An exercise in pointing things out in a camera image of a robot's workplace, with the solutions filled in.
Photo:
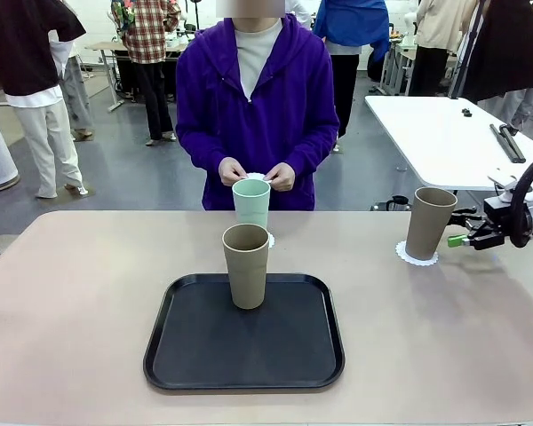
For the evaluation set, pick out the black folded tripod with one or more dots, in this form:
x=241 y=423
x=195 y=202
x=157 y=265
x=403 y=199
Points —
x=508 y=144

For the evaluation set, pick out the black plastic serving tray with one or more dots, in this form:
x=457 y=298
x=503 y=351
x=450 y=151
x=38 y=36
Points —
x=248 y=355

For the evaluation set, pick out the tall mint green cup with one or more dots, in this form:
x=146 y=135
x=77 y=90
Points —
x=251 y=208

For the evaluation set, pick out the black kettle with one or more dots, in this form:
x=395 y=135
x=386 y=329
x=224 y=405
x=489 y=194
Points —
x=397 y=204

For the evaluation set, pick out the white folding table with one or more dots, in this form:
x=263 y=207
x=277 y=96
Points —
x=448 y=142

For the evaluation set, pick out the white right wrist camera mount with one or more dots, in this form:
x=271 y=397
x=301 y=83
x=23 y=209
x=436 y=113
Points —
x=502 y=182

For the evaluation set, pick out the person in purple hoodie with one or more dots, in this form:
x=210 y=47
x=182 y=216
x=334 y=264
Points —
x=271 y=111

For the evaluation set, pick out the person's right hand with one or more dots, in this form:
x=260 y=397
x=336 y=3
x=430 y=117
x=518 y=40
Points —
x=231 y=171

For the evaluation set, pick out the black pole stand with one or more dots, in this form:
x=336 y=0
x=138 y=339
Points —
x=464 y=62

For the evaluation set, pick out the small black object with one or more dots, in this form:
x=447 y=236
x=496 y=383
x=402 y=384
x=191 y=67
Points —
x=466 y=112

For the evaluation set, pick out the person in plaid shirt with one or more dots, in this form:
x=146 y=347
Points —
x=148 y=35

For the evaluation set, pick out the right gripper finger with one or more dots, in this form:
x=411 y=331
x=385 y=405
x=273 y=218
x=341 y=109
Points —
x=459 y=241
x=468 y=218

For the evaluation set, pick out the tall brown cup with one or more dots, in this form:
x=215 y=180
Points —
x=428 y=226
x=245 y=284

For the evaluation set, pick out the person in beige top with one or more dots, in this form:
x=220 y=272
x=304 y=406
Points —
x=444 y=22

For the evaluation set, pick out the person's left hand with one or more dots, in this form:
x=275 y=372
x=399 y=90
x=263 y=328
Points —
x=284 y=177

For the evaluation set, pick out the person in blue jacket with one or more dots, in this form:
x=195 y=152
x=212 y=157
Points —
x=351 y=22

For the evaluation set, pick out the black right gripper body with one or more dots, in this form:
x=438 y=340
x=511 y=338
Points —
x=495 y=231

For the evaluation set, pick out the person in grey trousers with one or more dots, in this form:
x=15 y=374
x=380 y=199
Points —
x=77 y=97

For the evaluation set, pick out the grey background desk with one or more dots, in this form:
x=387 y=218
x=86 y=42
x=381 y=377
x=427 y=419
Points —
x=104 y=45

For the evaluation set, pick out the person's left forearm purple sleeve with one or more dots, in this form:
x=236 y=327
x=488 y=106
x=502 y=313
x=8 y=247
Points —
x=315 y=151

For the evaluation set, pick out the white mannequin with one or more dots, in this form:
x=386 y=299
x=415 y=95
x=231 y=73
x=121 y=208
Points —
x=411 y=22

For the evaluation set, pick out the person's right forearm purple sleeve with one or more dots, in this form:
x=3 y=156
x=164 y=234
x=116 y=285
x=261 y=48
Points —
x=197 y=151

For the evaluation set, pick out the person in black coat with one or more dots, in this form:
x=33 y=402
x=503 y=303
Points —
x=506 y=53

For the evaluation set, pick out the white scalloped paper coaster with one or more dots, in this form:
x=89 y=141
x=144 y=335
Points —
x=256 y=176
x=422 y=263
x=272 y=242

